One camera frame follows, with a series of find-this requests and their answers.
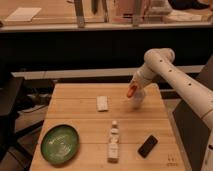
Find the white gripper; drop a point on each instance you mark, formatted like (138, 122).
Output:
(139, 80)

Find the red orange pepper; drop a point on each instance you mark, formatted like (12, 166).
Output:
(131, 91)

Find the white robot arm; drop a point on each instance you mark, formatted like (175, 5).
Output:
(195, 94)

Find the green ceramic plate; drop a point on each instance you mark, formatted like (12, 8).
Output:
(60, 144)

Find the small white packet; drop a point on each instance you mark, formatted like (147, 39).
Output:
(102, 103)

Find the black smartphone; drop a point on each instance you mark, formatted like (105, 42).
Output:
(147, 146)

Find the clear glass bottle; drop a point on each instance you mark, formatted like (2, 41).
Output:
(113, 144)

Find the dark panel board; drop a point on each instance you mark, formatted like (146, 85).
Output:
(192, 130)

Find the black chair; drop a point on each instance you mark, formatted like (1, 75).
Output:
(12, 99)

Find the white paper sheet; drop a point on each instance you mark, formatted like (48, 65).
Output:
(22, 14)

